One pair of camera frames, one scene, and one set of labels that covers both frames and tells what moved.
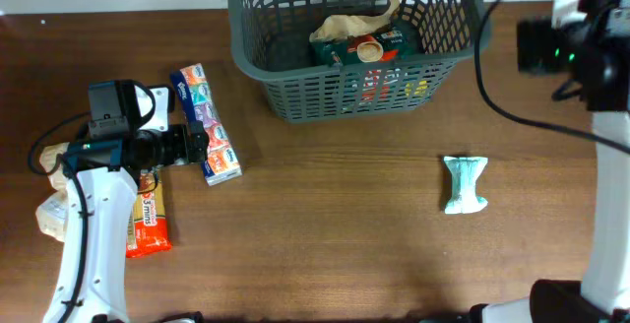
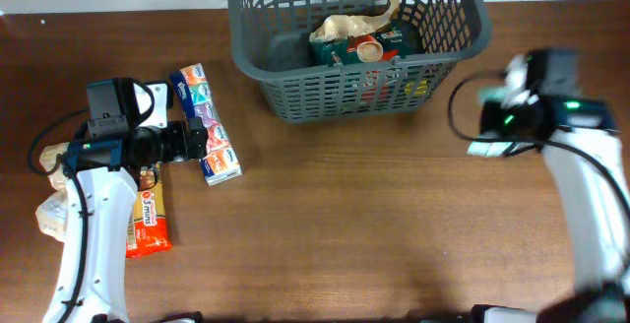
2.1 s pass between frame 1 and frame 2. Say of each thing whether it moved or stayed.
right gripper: moved
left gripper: stayed
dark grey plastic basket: stayed
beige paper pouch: stayed
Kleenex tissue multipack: stayed
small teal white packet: moved
